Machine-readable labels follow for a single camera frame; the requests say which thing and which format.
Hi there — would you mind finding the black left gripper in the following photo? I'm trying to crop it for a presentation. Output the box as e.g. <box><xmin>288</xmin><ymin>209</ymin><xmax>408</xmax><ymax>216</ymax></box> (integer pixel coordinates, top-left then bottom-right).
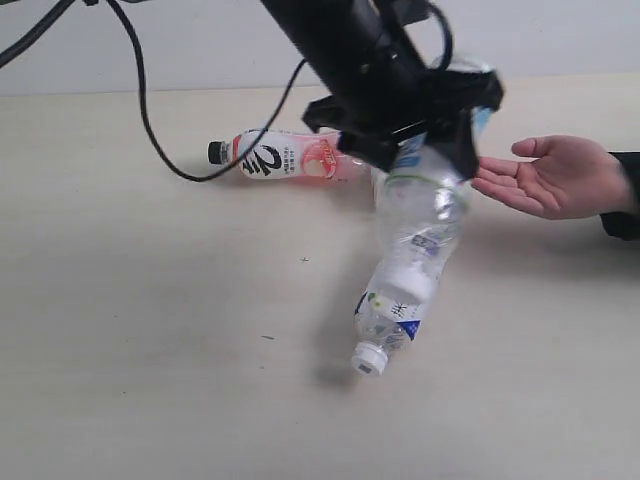
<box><xmin>302</xmin><ymin>49</ymin><xmax>504</xmax><ymax>179</ymax></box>

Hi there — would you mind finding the Suntory white label bottle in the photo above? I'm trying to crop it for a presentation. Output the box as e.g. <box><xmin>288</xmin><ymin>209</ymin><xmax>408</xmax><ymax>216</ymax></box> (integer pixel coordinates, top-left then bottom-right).
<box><xmin>350</xmin><ymin>54</ymin><xmax>496</xmax><ymax>377</ymax></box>

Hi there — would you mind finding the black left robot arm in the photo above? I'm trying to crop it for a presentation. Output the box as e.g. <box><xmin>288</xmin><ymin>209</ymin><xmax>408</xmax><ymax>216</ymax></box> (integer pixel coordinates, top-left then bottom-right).
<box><xmin>264</xmin><ymin>1</ymin><xmax>504</xmax><ymax>180</ymax></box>

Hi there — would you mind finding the pink peach drink bottle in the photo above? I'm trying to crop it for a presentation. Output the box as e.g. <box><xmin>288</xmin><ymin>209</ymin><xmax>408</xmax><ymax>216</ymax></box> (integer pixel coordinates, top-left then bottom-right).
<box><xmin>207</xmin><ymin>129</ymin><xmax>368</xmax><ymax>181</ymax></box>

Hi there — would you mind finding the open person's hand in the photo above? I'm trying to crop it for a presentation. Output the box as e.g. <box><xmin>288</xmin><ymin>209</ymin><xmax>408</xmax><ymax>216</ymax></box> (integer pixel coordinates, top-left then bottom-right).
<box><xmin>472</xmin><ymin>135</ymin><xmax>615</xmax><ymax>220</ymax></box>

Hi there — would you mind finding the black cable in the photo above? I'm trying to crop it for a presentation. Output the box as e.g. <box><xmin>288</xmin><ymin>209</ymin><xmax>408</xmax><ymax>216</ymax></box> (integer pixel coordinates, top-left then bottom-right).
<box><xmin>0</xmin><ymin>0</ymin><xmax>309</xmax><ymax>183</ymax></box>

